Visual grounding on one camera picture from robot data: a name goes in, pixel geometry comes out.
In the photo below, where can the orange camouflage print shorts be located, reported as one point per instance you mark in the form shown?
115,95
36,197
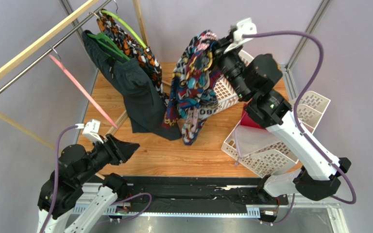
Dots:
128,44

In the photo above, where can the dark grey shorts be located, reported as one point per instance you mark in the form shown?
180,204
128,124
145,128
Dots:
143,105

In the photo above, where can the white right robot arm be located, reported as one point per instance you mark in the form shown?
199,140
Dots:
321,171

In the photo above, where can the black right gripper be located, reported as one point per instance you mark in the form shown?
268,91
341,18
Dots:
225,55

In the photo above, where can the white slotted cable duct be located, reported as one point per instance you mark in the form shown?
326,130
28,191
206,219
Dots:
199,209

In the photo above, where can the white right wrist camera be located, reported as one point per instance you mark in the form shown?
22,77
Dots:
238,30

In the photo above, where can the light green clothes hanger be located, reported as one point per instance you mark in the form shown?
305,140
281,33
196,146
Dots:
124,24

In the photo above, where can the aluminium frame post left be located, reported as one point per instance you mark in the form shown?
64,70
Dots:
72,50

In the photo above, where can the white tiered file organizer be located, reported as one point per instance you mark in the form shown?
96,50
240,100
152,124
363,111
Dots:
277,158

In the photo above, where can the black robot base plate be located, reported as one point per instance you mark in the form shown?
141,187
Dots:
177,190

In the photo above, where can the red plastic folder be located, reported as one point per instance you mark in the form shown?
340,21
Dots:
247,121

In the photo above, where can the wooden clothes rack frame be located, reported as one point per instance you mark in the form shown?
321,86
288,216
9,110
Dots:
18,59

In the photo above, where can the white plastic laundry basket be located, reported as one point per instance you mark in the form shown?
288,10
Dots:
226,95

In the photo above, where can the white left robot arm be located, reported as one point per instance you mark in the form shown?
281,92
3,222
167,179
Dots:
73,168

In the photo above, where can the dark green clothes hanger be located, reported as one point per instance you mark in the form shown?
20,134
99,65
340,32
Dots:
108,46

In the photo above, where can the pink clothes hanger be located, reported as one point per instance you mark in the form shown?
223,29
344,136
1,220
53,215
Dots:
58,62

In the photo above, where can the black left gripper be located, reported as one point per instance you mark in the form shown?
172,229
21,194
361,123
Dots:
119,151

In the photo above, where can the colourful comic print shorts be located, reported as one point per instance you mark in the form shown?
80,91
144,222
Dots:
192,96

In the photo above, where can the clear plastic sheet folder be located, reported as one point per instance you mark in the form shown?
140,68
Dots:
248,139

